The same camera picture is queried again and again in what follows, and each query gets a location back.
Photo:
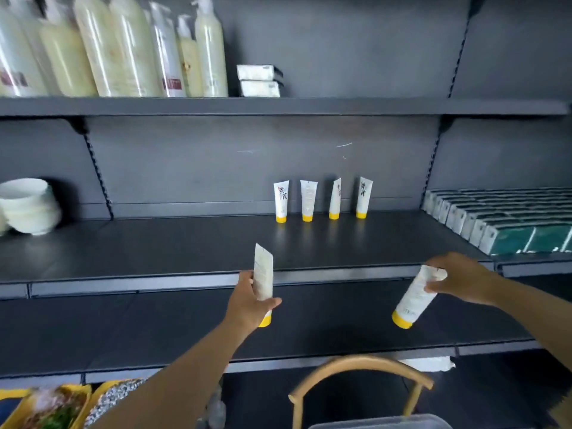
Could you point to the person's left hand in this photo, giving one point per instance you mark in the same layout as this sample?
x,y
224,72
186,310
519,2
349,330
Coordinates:
x,y
243,308

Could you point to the person's right hand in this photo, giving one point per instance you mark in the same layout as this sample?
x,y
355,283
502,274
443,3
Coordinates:
x,y
469,279

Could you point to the person's right thumb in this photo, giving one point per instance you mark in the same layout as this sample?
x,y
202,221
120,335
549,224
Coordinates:
x,y
434,287

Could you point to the person's left thumb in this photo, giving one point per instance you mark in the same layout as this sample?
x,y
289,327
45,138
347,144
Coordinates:
x,y
269,303

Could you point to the white tube with yellow cap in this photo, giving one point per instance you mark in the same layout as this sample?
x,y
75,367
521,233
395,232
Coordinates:
x,y
335,198
363,196
263,272
413,303
281,201
308,198

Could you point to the person's right forearm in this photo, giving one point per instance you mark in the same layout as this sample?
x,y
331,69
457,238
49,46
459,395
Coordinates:
x,y
536,312

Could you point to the person's left forearm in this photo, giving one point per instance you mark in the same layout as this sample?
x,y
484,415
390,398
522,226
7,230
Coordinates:
x,y
178,384

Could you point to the white paper tag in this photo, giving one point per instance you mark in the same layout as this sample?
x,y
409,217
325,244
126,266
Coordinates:
x,y
429,364

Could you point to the row of green white boxes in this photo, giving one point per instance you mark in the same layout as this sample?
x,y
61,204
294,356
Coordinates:
x,y
509,227

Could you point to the clear plastic bag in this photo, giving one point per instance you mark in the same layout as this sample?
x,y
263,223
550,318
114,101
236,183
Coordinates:
x,y
214,411

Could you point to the dark grey shelf board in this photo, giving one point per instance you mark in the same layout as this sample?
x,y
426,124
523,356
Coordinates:
x,y
156,250
313,106
134,326

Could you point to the clear plastic container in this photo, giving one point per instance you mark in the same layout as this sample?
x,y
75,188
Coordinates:
x,y
380,422

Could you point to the yellow food packet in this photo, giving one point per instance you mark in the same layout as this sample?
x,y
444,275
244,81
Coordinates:
x,y
111,397
49,408

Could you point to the small white box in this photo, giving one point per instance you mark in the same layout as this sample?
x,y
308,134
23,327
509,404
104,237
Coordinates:
x,y
257,72
260,88

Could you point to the stack of white bowls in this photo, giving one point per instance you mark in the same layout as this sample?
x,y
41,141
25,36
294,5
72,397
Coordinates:
x,y
29,205

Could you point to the row of cream lotion bottles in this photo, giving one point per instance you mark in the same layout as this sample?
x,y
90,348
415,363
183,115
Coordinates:
x,y
116,49

